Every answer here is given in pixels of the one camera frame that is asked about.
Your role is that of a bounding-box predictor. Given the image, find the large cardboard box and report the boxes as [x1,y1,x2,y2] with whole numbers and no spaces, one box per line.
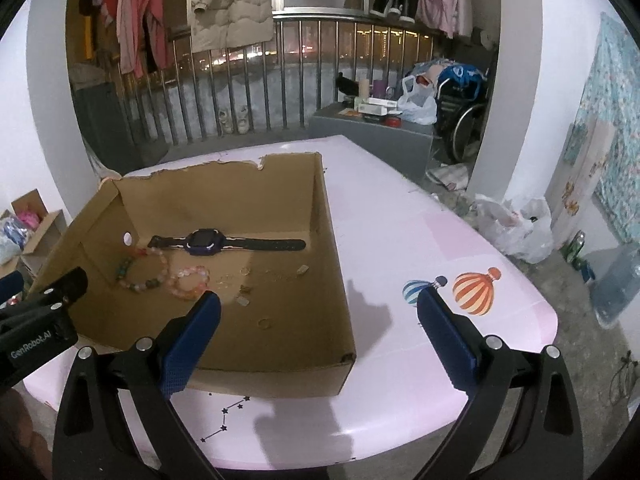
[22,151,358,400]

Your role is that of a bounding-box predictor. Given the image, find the dark blue smart watch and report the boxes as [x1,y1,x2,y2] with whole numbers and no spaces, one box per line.
[146,228,307,257]

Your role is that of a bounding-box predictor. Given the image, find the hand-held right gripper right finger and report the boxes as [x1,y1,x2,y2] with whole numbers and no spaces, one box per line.
[415,287,586,480]

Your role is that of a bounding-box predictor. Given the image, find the hanging pink clothes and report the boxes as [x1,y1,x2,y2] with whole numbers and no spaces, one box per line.
[116,0,171,79]

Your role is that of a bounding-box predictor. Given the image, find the pink orange bead bracelet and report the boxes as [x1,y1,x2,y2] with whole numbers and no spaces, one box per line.
[171,264,212,302]

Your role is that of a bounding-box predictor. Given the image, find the crumpled cloth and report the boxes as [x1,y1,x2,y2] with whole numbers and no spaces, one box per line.
[427,162,471,191]

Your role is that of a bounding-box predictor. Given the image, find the person's left forearm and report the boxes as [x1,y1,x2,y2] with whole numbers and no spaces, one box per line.
[0,387,39,480]

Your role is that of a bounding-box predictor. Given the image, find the dark grey cabinet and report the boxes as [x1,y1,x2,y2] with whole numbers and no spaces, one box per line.
[70,80,171,164]

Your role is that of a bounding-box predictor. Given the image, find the low grey cabinet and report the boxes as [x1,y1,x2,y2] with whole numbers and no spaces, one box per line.
[309,102,435,181]

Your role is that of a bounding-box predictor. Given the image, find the multicolour bead bracelet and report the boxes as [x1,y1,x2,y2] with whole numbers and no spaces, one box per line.
[116,246,170,295]

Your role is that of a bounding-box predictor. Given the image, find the wheelchair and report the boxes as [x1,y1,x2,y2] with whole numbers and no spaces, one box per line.
[435,62,496,164]

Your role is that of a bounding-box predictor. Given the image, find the blue patterned bag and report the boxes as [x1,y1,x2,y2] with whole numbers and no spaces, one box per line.
[440,63,488,87]

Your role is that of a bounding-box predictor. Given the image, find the small open cardboard box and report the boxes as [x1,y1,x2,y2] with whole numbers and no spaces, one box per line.
[0,189,69,281]

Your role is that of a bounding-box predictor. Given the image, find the flat white box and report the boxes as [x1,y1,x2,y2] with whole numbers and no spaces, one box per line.
[354,97,401,116]

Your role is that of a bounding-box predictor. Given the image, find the teal floral wall cloth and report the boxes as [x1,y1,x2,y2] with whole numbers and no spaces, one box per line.
[570,12,640,242]

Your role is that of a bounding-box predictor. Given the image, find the white plastic bag with handles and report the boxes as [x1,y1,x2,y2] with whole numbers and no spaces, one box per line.
[397,74,439,126]

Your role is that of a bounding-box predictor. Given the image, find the green bottle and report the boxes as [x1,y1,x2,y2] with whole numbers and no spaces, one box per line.
[562,230,586,269]

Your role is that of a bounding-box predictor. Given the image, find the grey plastic bin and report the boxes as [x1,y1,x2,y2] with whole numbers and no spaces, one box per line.
[582,242,640,331]

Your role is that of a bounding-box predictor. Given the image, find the metal balcony railing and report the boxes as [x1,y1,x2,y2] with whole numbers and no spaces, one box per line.
[70,10,436,147]

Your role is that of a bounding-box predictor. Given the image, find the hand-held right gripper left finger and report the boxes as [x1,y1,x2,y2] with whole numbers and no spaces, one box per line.
[52,290,226,480]

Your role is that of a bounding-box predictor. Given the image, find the white panel with flower decals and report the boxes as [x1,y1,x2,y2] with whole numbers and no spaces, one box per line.
[545,120,619,262]

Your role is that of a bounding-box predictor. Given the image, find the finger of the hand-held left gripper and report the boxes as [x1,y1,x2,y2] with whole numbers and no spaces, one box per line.
[0,271,25,304]
[0,266,90,332]

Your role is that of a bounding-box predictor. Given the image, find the large crumpled white plastic bag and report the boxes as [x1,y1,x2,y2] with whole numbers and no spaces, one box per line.
[472,194,555,265]

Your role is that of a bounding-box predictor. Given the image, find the hanging beige puffer coat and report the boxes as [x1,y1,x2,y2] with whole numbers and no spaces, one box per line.
[190,0,275,54]

